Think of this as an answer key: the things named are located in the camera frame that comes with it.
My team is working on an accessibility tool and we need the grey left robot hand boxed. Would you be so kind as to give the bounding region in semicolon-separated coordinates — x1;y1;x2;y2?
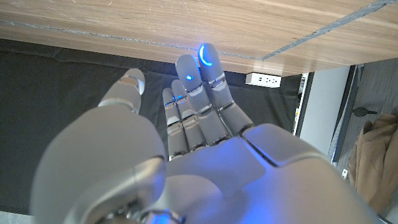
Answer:
29;42;379;224

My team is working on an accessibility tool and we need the white power strip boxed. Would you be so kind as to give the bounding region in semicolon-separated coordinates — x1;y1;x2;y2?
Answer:
245;72;282;88

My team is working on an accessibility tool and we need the black backdrop stand pole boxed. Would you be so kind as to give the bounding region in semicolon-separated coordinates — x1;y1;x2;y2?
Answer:
293;72;315;138

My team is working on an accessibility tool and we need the tan hanging coat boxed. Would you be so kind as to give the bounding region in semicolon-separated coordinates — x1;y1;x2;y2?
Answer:
347;113;398;215

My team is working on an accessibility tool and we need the black backdrop curtain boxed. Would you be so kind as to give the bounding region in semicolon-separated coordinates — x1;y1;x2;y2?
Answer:
0;37;304;215

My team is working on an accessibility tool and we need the black door handle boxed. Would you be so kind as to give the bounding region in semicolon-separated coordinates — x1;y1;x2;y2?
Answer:
353;106;378;118

